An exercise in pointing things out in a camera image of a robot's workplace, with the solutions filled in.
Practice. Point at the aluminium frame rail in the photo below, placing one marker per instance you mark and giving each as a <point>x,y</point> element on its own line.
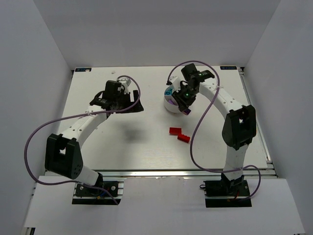
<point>249,172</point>

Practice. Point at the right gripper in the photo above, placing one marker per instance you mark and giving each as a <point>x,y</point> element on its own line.
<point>182,105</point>

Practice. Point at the red flat lego brick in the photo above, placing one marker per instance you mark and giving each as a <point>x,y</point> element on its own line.
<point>175,131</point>

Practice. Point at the corner label sticker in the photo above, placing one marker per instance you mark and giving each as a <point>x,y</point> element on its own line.
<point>82,70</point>
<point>228,67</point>

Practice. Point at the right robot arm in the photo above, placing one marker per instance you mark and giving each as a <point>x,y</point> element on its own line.
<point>239,127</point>

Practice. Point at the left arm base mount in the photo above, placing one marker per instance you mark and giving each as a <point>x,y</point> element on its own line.
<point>87,196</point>

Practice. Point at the white round divided container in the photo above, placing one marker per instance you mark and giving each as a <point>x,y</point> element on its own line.
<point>169,107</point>

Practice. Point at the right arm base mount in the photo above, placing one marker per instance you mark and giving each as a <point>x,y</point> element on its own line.
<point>218,195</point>

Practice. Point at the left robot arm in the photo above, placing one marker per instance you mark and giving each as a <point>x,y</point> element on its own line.
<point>63,151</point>

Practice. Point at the right corner label sticker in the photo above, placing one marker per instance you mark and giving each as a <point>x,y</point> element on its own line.
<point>228,67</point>

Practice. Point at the teal lego brick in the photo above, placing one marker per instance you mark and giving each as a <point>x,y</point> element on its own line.
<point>168,92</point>

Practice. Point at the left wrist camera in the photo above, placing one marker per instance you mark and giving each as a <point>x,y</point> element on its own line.
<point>125,83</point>

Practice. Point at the left corner label sticker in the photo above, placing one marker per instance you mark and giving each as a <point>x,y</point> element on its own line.
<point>82,70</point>

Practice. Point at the red stepped lego brick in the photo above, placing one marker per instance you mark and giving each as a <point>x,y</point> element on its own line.
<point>183,138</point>

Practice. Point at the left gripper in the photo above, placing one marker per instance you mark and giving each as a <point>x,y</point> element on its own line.
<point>129,103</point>

